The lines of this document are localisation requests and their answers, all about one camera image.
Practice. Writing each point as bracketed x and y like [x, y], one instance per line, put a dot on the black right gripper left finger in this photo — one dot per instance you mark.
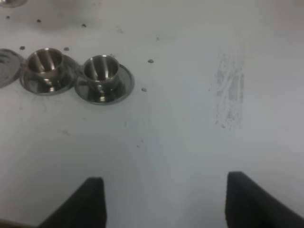
[86, 208]

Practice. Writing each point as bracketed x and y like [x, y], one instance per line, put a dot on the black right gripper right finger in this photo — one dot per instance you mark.
[249, 206]

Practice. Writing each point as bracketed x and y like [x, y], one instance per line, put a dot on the stainless steel teapot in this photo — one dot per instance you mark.
[12, 3]

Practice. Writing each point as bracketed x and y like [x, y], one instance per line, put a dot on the steel saucer near teapot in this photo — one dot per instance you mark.
[36, 86]

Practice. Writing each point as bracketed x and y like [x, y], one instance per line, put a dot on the steel teacup near teapot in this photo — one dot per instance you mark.
[46, 64]

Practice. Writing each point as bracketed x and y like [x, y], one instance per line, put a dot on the steel saucer far right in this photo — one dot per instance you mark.
[119, 93]

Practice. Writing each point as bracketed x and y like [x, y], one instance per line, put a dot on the steel teacup far right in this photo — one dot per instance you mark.
[101, 72]

